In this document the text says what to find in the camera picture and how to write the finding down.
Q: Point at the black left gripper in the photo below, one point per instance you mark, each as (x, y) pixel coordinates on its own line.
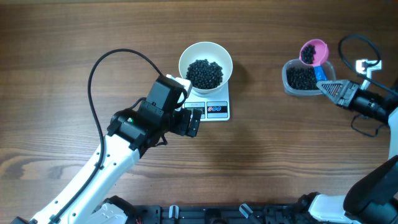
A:
(182, 127)

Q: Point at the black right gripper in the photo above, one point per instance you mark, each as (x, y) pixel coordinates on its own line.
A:
(351, 89)

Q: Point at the pink scoop blue handle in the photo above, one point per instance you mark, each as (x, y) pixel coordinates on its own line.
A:
(315, 53)

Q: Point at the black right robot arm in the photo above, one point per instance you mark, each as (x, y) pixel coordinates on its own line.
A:
(371, 199)

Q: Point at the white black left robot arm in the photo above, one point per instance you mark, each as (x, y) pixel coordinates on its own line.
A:
(129, 135)

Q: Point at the white digital kitchen scale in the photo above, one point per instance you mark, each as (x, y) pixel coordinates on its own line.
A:
(214, 105)

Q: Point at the clear plastic container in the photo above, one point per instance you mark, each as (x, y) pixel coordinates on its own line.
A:
(292, 90)

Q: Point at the black beans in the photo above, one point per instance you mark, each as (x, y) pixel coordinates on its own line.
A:
(205, 75)

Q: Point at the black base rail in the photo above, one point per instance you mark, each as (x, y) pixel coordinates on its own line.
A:
(267, 214)

